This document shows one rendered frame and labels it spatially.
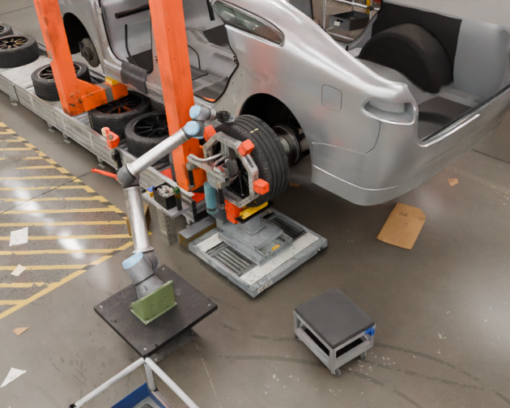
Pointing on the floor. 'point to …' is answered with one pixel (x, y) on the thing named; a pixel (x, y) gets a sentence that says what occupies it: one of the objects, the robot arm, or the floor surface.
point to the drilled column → (167, 227)
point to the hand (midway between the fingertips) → (232, 118)
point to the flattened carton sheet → (402, 226)
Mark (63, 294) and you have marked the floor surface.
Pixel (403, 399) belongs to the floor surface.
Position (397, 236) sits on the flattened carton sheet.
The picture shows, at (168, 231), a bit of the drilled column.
